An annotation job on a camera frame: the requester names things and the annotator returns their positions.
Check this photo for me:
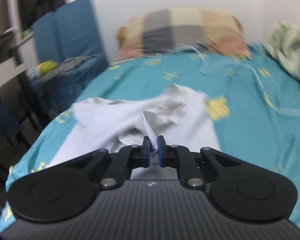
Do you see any white t-shirt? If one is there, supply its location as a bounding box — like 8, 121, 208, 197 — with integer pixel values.
49, 83, 221, 166

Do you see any teal patterned bed sheet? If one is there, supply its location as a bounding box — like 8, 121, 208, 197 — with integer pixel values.
0, 43, 300, 234

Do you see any grey cloth on chair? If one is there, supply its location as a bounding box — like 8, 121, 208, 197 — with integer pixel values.
40, 55, 99, 83

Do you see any green apple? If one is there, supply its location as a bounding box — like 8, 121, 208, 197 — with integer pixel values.
37, 61, 58, 76

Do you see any plaid checked pillow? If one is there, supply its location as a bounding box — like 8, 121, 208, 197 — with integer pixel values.
116, 8, 251, 60

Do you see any dark wooden table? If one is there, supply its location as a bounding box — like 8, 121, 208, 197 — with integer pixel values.
0, 28, 51, 128

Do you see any blue covered chair right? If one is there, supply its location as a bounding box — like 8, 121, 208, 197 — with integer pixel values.
32, 0, 108, 111

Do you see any green fleece cartoon blanket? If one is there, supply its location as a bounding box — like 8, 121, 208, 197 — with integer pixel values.
264, 22, 300, 82

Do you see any white charging cable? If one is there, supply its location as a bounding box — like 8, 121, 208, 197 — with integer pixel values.
165, 45, 300, 118

